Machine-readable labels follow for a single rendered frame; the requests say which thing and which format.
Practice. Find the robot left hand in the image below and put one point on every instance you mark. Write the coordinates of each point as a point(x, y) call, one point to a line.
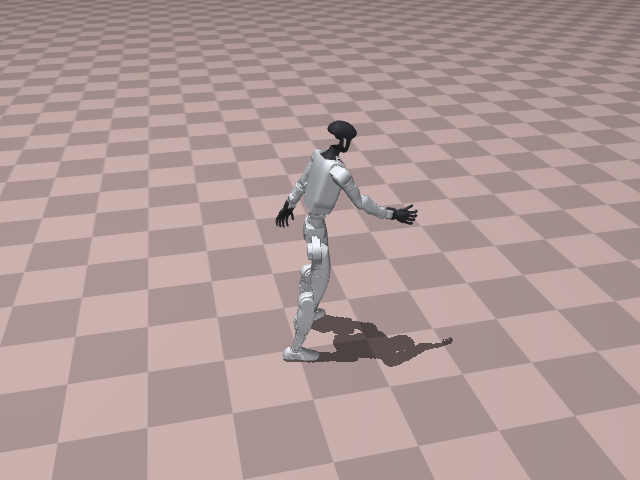
point(284, 212)

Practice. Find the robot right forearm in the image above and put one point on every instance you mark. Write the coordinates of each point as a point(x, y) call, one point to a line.
point(372, 208)

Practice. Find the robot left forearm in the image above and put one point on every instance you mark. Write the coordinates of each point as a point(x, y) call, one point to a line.
point(295, 195)

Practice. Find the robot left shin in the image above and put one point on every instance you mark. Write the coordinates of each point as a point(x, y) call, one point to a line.
point(304, 286)

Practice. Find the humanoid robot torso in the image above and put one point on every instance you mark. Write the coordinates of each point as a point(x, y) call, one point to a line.
point(321, 194)

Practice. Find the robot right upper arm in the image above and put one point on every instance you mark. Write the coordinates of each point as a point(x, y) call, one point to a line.
point(342, 177)

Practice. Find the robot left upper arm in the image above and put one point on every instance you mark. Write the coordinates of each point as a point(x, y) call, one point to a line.
point(305, 175)

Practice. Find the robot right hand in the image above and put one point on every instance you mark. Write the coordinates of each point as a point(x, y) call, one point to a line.
point(402, 215)

